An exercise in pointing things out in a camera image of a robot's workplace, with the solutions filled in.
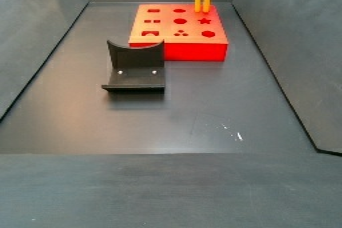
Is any red shape-sorting block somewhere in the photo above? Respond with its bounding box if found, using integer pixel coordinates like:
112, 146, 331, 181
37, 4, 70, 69
129, 3, 229, 62

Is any black curved holder bracket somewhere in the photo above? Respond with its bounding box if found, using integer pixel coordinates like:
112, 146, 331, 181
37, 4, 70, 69
102, 41, 166, 92

